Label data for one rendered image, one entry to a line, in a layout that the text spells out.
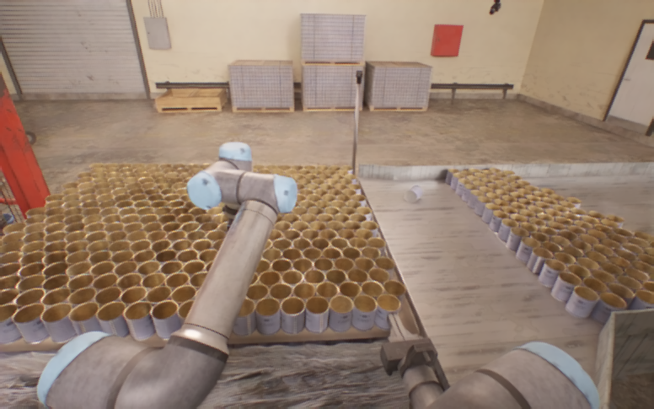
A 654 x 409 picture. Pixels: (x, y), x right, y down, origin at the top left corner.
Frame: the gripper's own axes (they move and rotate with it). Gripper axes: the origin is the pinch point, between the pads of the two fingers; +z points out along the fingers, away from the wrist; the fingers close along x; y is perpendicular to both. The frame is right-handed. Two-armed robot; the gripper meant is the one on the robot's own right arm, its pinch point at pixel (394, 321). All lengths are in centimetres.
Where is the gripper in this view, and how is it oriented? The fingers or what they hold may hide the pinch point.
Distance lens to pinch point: 100.2
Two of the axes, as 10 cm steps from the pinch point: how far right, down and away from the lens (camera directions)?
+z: -1.7, -4.8, 8.6
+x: 9.8, -0.4, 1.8
